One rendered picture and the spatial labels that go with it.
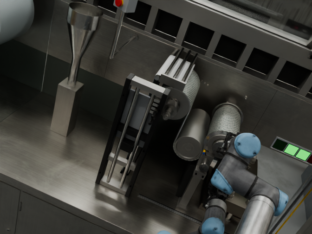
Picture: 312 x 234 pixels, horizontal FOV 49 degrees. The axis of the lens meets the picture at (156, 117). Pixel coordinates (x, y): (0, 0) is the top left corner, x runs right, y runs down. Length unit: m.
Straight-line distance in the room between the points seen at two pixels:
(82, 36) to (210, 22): 0.55
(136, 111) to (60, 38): 0.70
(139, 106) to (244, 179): 0.48
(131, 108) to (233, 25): 0.59
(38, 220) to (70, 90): 0.59
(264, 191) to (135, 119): 0.55
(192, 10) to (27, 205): 1.11
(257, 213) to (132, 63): 1.02
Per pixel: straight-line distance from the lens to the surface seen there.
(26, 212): 1.66
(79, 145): 1.70
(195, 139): 1.41
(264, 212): 0.98
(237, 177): 1.05
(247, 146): 1.04
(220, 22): 1.56
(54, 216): 1.58
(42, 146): 1.66
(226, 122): 1.46
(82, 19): 1.41
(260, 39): 1.57
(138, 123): 1.32
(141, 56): 1.68
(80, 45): 1.48
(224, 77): 1.63
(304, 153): 1.81
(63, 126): 1.70
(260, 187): 1.05
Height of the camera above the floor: 2.00
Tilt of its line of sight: 32 degrees down
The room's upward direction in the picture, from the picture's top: 21 degrees clockwise
